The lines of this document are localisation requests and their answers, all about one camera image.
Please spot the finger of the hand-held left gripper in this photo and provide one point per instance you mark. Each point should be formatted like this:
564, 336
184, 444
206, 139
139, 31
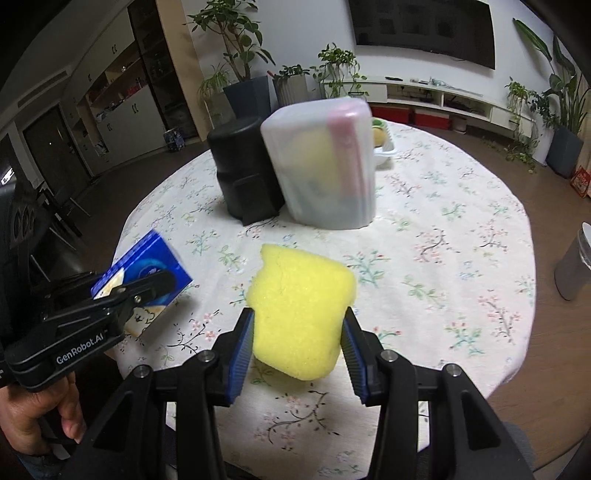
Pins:
147, 288

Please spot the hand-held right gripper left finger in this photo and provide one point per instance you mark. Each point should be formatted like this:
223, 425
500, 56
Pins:
240, 360

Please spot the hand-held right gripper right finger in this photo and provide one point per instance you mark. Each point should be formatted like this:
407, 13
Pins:
355, 364

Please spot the blue tissue pack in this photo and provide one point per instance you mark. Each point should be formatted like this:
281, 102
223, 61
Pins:
138, 263

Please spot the yellow sponge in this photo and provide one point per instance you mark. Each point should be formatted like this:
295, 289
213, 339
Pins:
300, 314

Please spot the translucent plastic storage box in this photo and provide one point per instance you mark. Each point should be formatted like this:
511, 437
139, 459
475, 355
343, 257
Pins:
318, 161

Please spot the white plastic tray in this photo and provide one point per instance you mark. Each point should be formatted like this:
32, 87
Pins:
385, 158

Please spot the person's left hand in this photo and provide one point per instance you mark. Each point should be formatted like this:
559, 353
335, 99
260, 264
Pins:
27, 415

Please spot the small printed box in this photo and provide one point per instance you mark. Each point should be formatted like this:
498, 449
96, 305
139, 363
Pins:
174, 140

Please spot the black cylindrical container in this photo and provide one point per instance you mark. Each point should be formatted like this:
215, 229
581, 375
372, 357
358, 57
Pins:
240, 157

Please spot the white cupboard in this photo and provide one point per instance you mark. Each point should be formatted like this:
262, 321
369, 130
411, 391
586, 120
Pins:
124, 120

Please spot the dark door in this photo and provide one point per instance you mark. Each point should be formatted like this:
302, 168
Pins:
51, 143

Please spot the thin leafy plant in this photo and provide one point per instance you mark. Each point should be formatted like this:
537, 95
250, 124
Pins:
212, 85

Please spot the tall plant in dark pot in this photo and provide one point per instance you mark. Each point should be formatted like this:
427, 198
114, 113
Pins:
247, 99

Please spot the dark display cabinet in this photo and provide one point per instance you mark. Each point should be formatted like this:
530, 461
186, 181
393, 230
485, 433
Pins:
157, 69

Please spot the grey trash can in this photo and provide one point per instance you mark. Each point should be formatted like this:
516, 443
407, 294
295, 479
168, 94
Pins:
575, 267

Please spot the plant in ribbed beige pot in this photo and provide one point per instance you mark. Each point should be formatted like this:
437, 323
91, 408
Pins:
291, 90

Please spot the red storage box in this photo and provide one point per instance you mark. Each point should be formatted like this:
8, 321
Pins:
431, 119
391, 114

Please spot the white television cabinet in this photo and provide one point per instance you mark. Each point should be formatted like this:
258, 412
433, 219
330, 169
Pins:
401, 86

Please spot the red carton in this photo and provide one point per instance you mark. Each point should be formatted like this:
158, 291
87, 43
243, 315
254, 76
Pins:
581, 182

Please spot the trailing green plant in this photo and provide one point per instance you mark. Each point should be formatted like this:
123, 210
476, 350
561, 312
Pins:
339, 64

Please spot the broad-leaf plant in dark pot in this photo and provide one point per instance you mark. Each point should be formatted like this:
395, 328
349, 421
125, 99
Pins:
565, 147

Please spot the small leafy plant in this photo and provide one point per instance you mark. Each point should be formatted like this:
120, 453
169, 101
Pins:
524, 97

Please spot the metal frame chair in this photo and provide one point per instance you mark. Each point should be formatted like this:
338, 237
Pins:
60, 217

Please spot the wall television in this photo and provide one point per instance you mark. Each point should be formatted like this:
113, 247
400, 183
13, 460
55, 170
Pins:
415, 27

